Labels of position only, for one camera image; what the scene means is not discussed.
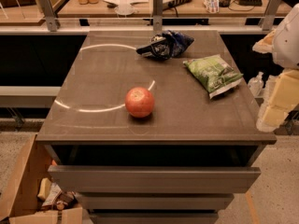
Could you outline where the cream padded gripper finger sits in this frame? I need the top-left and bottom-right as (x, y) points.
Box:
(256, 69), (299, 133)
(252, 30), (276, 54)

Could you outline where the snack packet in box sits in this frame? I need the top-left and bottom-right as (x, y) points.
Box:
(41, 183), (75, 211)

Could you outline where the clear plastic bottle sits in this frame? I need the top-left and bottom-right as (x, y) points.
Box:
(248, 72), (263, 97)

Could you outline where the grey drawer cabinet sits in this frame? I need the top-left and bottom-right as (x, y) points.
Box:
(36, 31), (276, 224)

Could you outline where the cardboard box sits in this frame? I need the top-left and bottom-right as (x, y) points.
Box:
(0, 136), (83, 224)

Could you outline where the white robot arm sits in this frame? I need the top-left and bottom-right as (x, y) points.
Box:
(253, 4), (299, 132)

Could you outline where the white paper cup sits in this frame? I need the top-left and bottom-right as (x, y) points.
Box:
(204, 0), (219, 13)

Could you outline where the yellow sponge in box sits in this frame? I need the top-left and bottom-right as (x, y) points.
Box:
(37, 178), (51, 201)

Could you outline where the blue chip bag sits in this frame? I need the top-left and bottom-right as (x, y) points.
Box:
(136, 30), (194, 60)

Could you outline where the metal bracket right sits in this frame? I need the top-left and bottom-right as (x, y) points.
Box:
(259, 0), (281, 31)

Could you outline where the white bowl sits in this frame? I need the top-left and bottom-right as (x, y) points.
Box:
(115, 0), (135, 16)

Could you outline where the metal bracket left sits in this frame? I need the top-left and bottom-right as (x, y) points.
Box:
(38, 0), (60, 32)

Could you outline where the red apple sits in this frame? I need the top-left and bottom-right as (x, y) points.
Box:
(125, 87), (154, 118)

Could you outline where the metal bracket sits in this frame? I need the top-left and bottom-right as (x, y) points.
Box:
(259, 0), (281, 31)
(152, 0), (163, 32)
(38, 0), (60, 32)

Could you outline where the grey power strip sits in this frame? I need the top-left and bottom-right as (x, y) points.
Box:
(163, 0), (192, 10)

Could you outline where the metal bracket middle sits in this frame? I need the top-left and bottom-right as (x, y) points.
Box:
(152, 0), (163, 32)

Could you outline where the green chip bag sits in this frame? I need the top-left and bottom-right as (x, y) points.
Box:
(183, 54), (243, 99)

